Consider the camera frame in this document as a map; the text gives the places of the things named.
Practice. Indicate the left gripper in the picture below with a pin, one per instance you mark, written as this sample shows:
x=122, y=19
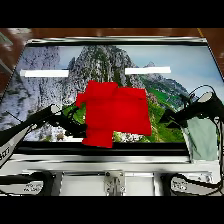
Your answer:
x=71, y=125

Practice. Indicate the pale green garment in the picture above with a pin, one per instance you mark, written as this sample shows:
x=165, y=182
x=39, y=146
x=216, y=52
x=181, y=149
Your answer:
x=202, y=136

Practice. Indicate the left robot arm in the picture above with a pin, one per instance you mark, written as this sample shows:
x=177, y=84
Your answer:
x=23, y=127

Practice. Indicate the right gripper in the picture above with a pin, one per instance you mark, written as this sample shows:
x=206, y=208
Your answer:
x=171, y=117

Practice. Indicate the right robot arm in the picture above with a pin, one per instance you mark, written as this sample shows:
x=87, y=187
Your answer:
x=200, y=106

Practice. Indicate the silver frame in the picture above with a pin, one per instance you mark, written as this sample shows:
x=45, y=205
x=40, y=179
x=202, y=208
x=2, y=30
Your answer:
x=100, y=166

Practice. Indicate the red T-shirt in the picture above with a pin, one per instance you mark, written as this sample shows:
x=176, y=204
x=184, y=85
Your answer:
x=115, y=111

